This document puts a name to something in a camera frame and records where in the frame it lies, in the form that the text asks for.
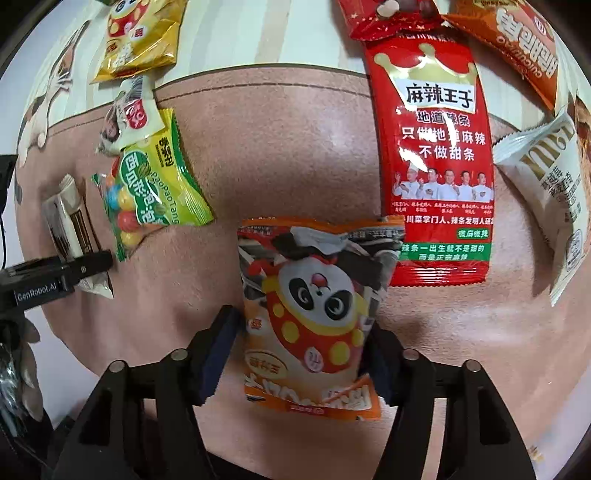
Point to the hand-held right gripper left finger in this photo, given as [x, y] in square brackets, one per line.
[220, 355]

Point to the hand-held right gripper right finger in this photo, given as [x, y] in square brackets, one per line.
[381, 371]

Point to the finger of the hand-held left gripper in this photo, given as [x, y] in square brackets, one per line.
[92, 264]

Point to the brown and white snack packet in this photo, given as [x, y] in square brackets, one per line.
[64, 217]

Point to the orange panda snack packet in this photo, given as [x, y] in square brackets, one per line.
[314, 318]

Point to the yellow panda snack packet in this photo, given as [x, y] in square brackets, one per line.
[138, 37]

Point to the red starred snack packet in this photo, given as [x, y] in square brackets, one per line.
[392, 16]

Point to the person's left hand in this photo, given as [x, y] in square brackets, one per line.
[23, 350]

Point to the green gumball candy packet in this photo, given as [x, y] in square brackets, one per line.
[157, 194]

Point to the small white red-label packet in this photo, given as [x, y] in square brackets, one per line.
[131, 120]

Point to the large red spicy strip packet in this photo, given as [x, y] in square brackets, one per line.
[429, 161]

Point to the brown suede mat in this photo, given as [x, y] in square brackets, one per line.
[295, 152]

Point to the cream white snack packet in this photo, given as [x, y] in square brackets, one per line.
[549, 184]

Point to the striped cat print sheet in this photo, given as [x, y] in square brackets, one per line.
[258, 32]

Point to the orange-brown snack packet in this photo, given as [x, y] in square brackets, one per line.
[517, 37]

